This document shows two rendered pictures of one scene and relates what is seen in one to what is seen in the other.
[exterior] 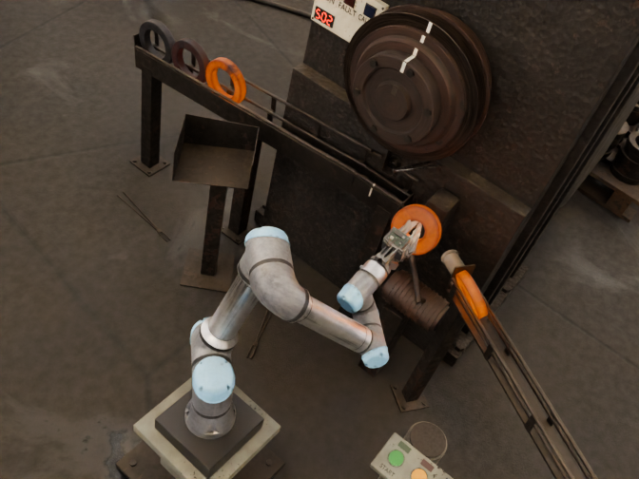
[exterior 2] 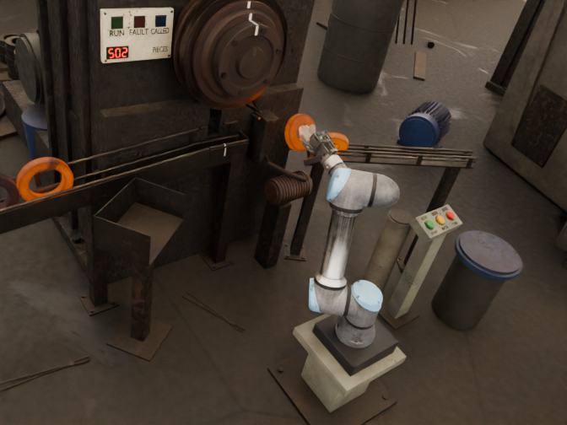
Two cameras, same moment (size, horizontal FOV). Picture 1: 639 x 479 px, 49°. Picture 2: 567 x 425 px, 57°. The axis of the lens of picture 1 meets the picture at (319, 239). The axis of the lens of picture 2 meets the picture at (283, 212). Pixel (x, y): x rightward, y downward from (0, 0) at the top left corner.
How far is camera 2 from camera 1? 1.90 m
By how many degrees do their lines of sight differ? 53
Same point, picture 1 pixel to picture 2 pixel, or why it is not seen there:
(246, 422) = not seen: hidden behind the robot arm
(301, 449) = not seen: hidden behind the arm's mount
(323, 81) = (132, 109)
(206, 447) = (380, 339)
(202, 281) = (153, 342)
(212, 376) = (370, 293)
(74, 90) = not seen: outside the picture
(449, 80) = (273, 22)
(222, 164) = (143, 227)
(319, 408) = (294, 302)
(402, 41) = (239, 14)
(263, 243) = (357, 177)
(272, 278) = (390, 183)
